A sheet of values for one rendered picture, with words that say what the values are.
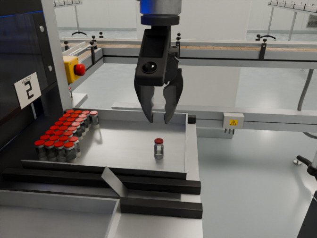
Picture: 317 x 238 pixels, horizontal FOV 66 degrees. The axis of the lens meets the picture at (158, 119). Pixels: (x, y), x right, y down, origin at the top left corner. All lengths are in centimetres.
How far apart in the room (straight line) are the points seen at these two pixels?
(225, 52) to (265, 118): 50
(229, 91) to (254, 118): 60
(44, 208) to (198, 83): 180
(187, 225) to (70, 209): 20
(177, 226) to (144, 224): 6
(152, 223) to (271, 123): 135
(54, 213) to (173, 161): 26
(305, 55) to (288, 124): 44
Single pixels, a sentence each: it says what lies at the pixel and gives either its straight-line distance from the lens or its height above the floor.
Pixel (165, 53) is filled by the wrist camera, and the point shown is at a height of 113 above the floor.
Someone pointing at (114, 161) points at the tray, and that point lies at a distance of 57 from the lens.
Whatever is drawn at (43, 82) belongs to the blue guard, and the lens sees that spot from 70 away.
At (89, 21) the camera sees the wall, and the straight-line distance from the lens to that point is 916.
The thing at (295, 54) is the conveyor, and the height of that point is 92.
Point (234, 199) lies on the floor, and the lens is 178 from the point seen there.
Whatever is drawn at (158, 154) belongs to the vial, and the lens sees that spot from 56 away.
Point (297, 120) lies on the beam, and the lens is 175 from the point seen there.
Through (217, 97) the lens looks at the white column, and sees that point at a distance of 219.
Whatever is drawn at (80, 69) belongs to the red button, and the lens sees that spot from 84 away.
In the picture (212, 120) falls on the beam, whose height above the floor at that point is 49.
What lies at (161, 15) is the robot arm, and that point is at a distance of 45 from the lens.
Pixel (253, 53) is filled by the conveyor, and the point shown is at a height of 92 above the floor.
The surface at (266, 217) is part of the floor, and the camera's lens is 174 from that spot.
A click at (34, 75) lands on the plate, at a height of 104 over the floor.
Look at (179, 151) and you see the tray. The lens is 60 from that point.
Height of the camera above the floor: 123
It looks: 28 degrees down
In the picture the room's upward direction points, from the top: straight up
